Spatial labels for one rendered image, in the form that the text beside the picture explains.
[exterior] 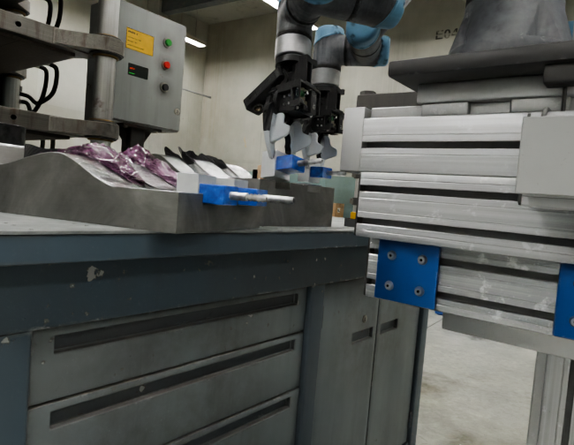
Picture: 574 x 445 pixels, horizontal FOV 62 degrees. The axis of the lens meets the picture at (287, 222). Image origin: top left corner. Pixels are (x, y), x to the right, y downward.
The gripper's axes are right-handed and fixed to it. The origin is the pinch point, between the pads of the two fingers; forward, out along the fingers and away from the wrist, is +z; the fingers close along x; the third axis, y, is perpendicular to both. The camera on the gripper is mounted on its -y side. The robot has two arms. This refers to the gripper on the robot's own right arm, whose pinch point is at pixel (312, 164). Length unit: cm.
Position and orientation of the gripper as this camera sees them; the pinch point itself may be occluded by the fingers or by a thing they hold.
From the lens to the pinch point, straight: 127.9
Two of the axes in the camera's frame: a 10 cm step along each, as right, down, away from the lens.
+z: -0.8, 10.0, 0.5
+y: 7.8, 1.0, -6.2
